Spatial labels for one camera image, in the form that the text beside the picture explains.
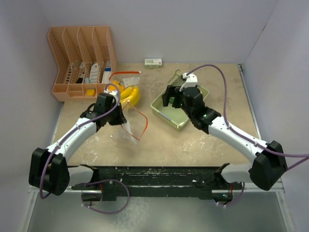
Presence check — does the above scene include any clear orange-zip bag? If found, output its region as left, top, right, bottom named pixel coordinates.
left=107, top=70, right=142, bottom=106
left=120, top=100, right=149, bottom=145

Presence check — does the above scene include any yellow banana bunch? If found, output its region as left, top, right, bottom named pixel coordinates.
left=112, top=81, right=140, bottom=105

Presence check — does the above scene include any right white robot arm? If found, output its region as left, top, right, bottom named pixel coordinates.
left=162, top=85, right=287, bottom=190

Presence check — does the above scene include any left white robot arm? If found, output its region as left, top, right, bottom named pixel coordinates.
left=28, top=91, right=126, bottom=199

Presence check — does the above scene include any green plastic basket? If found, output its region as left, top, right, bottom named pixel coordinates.
left=150, top=73, right=209, bottom=131

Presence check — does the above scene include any small green white box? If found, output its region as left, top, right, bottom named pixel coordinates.
left=144, top=58, right=162, bottom=69

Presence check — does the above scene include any yellow small box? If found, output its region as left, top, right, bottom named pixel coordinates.
left=86, top=89, right=96, bottom=97

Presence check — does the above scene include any white blue packet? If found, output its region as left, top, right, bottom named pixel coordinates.
left=101, top=60, right=112, bottom=84

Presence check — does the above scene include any white patterned pouch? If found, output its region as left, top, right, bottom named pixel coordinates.
left=89, top=63, right=99, bottom=83

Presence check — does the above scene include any black white item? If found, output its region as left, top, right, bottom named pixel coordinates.
left=75, top=61, right=85, bottom=84

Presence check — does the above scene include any pink desk file organizer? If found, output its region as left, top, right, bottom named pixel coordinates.
left=47, top=26, right=117, bottom=102

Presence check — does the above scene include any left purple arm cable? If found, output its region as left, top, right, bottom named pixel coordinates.
left=39, top=83, right=121, bottom=200

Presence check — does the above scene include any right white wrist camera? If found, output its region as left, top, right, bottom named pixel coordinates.
left=180, top=72, right=198, bottom=91

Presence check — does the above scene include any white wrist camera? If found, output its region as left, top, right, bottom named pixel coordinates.
left=103, top=87, right=120, bottom=102
left=180, top=72, right=198, bottom=91

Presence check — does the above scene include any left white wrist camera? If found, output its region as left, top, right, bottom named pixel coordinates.
left=103, top=87, right=120, bottom=102

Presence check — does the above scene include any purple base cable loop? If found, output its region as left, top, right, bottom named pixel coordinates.
left=81, top=181, right=131, bottom=216

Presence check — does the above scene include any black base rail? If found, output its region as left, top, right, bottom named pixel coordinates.
left=72, top=166, right=242, bottom=201

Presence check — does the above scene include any aluminium frame rail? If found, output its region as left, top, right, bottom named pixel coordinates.
left=236, top=64, right=295, bottom=232

